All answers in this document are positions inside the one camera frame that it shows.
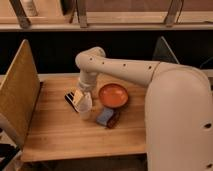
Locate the dark red brown object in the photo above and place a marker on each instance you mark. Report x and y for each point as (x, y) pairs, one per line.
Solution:
(113, 120)

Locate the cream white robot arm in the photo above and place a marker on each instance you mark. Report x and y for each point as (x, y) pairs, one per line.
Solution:
(178, 108)

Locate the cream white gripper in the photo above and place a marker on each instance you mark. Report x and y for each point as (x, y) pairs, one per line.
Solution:
(86, 83)

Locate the wooden shelf ledge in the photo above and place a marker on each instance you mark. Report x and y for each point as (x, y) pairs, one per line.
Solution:
(124, 21)

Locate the wooden side panel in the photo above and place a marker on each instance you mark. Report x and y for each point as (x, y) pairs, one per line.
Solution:
(19, 91)

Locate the orange ceramic bowl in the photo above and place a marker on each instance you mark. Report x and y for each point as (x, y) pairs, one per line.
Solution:
(113, 95)

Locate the blue grey sponge block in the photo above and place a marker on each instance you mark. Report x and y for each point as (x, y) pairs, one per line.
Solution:
(104, 117)

